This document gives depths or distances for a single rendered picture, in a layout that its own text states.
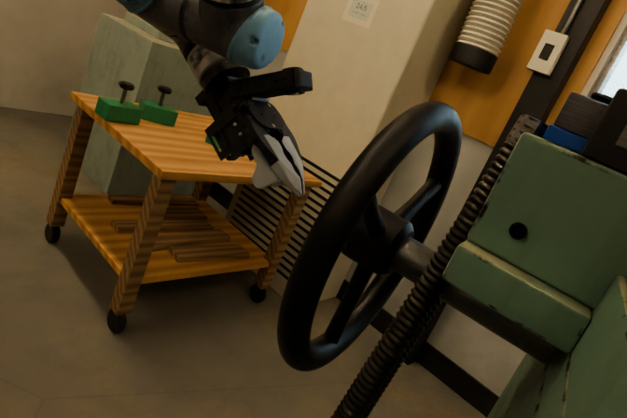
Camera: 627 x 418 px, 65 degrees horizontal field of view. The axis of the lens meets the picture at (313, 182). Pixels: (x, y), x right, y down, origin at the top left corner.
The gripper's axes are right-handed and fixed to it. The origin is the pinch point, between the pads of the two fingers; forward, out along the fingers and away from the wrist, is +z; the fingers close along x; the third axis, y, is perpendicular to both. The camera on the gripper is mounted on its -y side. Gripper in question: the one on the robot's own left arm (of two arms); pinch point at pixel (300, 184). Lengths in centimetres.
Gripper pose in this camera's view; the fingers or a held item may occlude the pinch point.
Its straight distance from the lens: 65.7
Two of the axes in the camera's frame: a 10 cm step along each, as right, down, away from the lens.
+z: 4.9, 8.4, -2.4
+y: -7.2, 5.4, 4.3
